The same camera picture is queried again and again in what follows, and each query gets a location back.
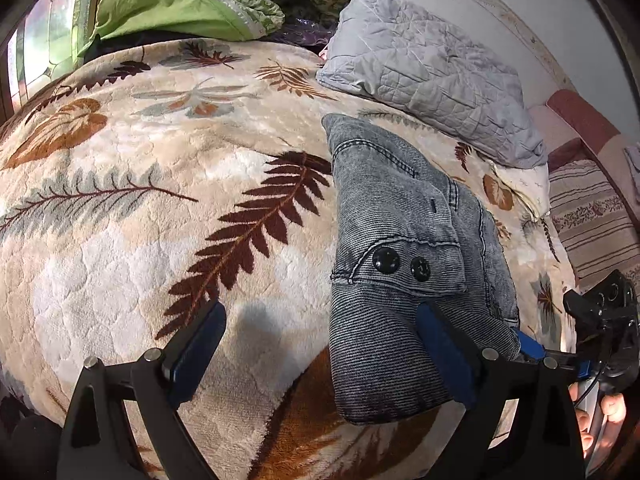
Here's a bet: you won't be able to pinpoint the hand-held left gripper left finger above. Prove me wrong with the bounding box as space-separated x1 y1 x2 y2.
56 300 228 480

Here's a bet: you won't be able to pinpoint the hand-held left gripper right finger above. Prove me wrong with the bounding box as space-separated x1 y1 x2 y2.
417 302 586 480

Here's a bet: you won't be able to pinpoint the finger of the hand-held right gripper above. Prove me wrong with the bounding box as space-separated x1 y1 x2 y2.
511 327 591 381

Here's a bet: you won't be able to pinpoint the grey denim pants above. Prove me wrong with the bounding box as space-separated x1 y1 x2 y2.
321 112 523 427

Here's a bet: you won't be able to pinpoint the person's right hand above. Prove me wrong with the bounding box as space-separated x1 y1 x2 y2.
570 382 628 463

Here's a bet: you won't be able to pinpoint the striped floral pillow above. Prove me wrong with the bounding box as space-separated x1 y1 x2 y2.
547 159 640 301

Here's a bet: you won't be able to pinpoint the leaf print fleece blanket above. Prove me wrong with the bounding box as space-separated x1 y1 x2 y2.
0 40 576 480

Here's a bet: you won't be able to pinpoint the cream leaf print pillow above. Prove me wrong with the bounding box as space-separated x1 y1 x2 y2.
492 162 551 218

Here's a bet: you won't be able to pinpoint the pink striped sheet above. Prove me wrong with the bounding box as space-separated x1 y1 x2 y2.
527 89 640 201

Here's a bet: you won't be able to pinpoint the grey quilted pillow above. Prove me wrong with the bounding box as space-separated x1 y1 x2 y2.
315 0 548 168

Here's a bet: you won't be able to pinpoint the dark purple cloth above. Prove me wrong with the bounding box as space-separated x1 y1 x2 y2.
270 15 341 53

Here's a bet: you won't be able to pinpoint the green pillow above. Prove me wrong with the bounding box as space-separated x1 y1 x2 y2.
75 0 356 58

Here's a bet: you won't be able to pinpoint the patterned glass window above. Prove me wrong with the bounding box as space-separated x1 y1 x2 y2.
0 0 101 121

